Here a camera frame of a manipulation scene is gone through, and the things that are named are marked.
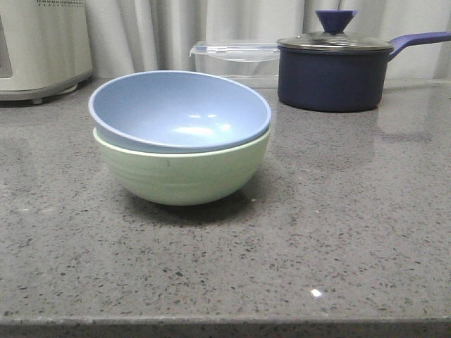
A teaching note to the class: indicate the light green bowl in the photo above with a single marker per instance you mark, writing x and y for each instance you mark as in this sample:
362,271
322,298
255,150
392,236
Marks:
184,179

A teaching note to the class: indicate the light blue bowl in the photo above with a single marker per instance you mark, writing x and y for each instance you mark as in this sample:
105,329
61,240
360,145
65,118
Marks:
178,112

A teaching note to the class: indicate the clear plastic storage container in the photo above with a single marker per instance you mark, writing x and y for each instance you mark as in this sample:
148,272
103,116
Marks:
252,63

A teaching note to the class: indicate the dark blue saucepan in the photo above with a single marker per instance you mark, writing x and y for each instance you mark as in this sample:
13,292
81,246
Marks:
341,80

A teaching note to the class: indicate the grey curtain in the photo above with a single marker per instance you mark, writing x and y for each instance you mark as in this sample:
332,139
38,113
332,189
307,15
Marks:
133,36

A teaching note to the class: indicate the glass lid with blue knob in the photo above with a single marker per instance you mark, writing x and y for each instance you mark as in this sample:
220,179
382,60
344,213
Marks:
333,37

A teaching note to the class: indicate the cream toaster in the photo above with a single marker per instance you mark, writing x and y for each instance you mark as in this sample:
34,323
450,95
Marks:
44,49

